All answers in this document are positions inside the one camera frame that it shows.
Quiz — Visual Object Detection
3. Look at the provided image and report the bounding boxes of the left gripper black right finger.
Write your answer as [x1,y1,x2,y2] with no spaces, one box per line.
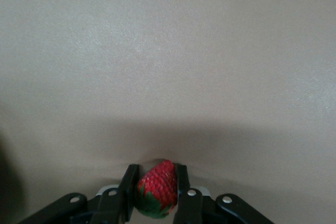
[173,165,275,224]

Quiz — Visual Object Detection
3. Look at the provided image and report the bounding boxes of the red strawberry with green calyx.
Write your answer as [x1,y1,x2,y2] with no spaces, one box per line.
[134,158,179,219]

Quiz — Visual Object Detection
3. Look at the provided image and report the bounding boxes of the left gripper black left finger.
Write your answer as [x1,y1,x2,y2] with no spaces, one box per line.
[15,164,140,224]

